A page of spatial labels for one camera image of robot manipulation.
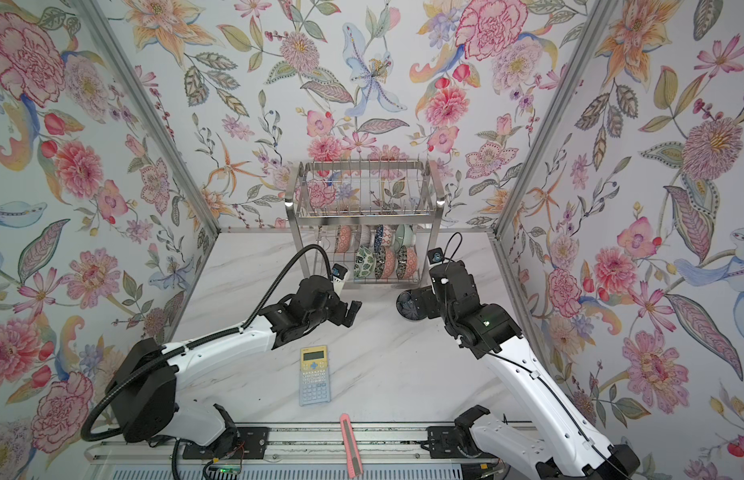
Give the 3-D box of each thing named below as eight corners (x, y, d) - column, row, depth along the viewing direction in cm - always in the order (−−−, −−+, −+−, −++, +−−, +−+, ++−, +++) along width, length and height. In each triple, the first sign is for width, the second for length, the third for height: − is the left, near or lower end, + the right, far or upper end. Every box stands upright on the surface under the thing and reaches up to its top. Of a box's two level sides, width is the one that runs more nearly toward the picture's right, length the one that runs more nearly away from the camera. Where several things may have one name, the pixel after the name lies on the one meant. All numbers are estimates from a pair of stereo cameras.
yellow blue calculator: (300, 407, 82) (298, 404, 80) (301, 349, 92) (300, 346, 91) (330, 403, 82) (329, 400, 81) (328, 346, 93) (328, 343, 91)
